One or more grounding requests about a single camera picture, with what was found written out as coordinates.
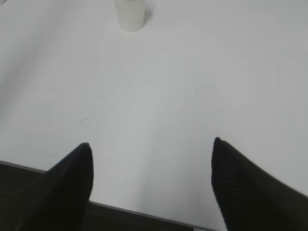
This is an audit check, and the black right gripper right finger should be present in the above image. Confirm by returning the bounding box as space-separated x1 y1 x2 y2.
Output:
211 138 308 231

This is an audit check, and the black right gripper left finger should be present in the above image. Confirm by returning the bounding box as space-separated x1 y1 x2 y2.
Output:
0 143 93 231

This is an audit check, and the white paper cup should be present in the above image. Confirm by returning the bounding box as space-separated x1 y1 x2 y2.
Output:
115 0 146 33

